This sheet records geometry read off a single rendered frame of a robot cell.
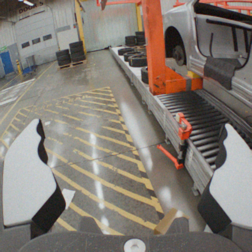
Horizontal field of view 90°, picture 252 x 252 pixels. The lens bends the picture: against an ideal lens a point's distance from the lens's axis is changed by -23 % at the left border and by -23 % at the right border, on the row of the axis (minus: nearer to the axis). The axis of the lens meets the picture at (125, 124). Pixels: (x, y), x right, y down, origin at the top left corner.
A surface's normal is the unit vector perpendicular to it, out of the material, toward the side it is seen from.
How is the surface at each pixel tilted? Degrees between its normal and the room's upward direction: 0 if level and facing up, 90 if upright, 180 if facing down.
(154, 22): 90
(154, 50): 90
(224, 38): 87
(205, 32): 87
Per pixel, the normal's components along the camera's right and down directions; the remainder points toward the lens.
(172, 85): 0.17, 0.53
